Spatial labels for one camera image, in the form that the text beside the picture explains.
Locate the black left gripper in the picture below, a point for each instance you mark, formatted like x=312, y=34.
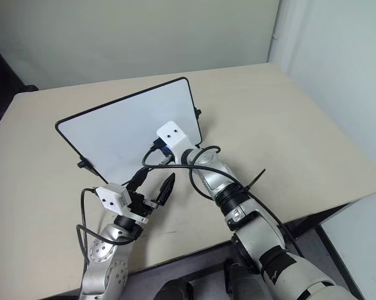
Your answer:
x=140, y=201

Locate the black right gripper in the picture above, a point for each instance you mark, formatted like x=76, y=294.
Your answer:
x=160, y=144

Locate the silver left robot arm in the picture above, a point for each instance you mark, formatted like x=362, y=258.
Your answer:
x=106, y=268

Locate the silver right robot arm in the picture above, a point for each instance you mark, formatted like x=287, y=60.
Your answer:
x=262, y=237

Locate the black-framed whiteboard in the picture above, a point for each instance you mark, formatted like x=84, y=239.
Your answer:
x=119, y=131

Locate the dark rounded shape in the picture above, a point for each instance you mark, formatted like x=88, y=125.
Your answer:
x=175, y=289
x=241, y=281

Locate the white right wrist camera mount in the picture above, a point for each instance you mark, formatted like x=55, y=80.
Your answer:
x=175, y=134

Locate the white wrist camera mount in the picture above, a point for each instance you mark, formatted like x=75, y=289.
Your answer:
x=112, y=197
x=175, y=134

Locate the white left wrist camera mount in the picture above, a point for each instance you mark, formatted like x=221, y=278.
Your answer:
x=112, y=197

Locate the white wall conduit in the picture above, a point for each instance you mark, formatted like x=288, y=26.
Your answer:
x=275, y=28

